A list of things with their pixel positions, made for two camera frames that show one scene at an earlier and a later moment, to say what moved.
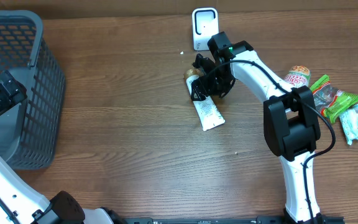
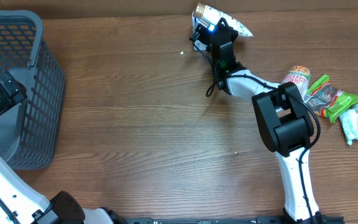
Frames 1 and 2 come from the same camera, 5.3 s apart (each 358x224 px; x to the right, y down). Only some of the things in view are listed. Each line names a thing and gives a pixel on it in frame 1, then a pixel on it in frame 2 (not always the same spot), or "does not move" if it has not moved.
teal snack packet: (353, 124) does not move
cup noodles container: (298, 76) does not move
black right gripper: (205, 88) → (234, 32)
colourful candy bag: (329, 101) does not move
